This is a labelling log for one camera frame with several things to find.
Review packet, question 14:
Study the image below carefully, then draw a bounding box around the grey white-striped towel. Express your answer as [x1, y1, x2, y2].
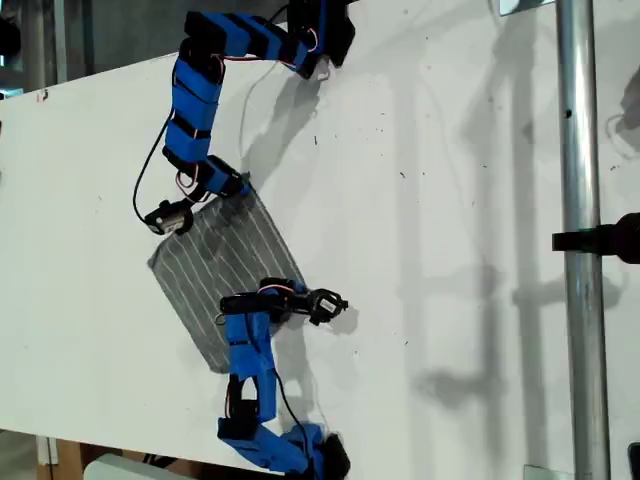
[146, 172, 309, 376]

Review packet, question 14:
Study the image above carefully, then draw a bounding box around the person's hand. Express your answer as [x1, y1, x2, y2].
[621, 73, 640, 120]

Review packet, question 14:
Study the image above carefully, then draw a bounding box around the white plastic box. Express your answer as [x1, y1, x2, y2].
[83, 452, 216, 480]

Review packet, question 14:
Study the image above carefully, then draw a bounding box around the black round object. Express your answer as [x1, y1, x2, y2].
[0, 17, 22, 60]

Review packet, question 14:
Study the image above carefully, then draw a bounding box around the brown wooden table leg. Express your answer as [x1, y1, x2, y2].
[34, 434, 91, 480]

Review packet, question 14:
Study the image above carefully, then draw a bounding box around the black clamp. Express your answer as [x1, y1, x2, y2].
[551, 212, 640, 266]

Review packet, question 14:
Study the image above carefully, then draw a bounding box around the black camera cable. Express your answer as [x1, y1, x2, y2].
[273, 372, 307, 432]
[132, 112, 176, 226]

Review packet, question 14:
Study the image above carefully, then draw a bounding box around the white bracket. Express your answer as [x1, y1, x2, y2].
[35, 435, 59, 467]

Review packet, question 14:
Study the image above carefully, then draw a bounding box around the steel post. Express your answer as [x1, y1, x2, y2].
[554, 0, 613, 480]

